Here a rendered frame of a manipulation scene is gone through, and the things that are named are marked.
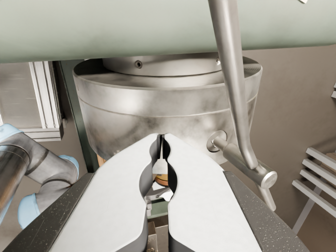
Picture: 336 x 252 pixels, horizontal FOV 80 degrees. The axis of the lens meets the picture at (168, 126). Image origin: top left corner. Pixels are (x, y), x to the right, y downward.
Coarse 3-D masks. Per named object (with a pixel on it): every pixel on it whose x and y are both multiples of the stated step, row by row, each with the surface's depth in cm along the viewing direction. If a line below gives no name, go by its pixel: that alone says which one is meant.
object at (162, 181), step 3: (162, 174) 44; (165, 174) 43; (156, 177) 46; (159, 177) 44; (162, 177) 44; (165, 177) 44; (156, 180) 46; (159, 180) 46; (162, 180) 45; (165, 180) 45; (159, 183) 46; (162, 183) 46; (165, 183) 45; (165, 186) 46; (168, 186) 46
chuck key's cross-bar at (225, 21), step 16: (208, 0) 9; (224, 0) 8; (224, 16) 9; (224, 32) 9; (224, 48) 10; (240, 48) 10; (224, 64) 11; (240, 64) 11; (224, 80) 12; (240, 80) 12; (240, 96) 13; (240, 112) 14; (240, 128) 16; (240, 144) 18; (256, 160) 21; (272, 208) 27
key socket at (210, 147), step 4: (216, 132) 27; (220, 132) 27; (224, 132) 27; (212, 136) 27; (220, 136) 27; (224, 136) 28; (208, 140) 27; (208, 144) 27; (212, 144) 27; (208, 148) 27; (212, 148) 28; (216, 148) 28
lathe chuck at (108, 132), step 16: (256, 96) 31; (96, 112) 27; (112, 112) 25; (224, 112) 25; (96, 128) 29; (112, 128) 27; (128, 128) 25; (144, 128) 25; (160, 128) 25; (176, 128) 25; (192, 128) 25; (208, 128) 26; (224, 128) 27; (96, 144) 31; (112, 144) 28; (128, 144) 27; (192, 144) 26; (160, 160) 27; (224, 160) 30
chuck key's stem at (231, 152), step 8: (216, 136) 27; (216, 144) 26; (224, 144) 25; (232, 144) 24; (224, 152) 24; (232, 152) 24; (232, 160) 23; (240, 160) 22; (240, 168) 22; (256, 168) 21; (264, 168) 20; (248, 176) 22; (256, 176) 20; (264, 176) 20; (272, 176) 20; (264, 184) 20; (272, 184) 21
